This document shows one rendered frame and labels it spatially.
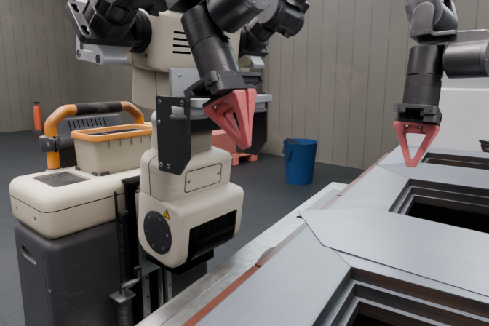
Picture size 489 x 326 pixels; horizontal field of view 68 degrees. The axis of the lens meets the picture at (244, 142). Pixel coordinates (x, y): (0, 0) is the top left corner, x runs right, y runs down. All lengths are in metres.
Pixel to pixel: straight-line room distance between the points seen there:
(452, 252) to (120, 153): 0.86
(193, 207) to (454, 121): 2.71
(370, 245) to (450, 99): 2.82
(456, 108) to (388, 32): 1.45
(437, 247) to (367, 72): 3.96
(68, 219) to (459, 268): 0.84
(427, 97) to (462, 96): 2.61
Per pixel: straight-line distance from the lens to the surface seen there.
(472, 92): 3.27
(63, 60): 9.05
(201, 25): 0.52
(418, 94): 0.67
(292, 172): 3.74
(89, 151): 1.10
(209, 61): 0.50
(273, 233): 0.99
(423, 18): 0.70
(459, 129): 3.30
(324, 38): 4.70
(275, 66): 5.06
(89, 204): 1.03
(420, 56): 0.69
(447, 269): 0.51
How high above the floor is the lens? 1.08
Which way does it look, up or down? 10 degrees down
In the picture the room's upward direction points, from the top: straight up
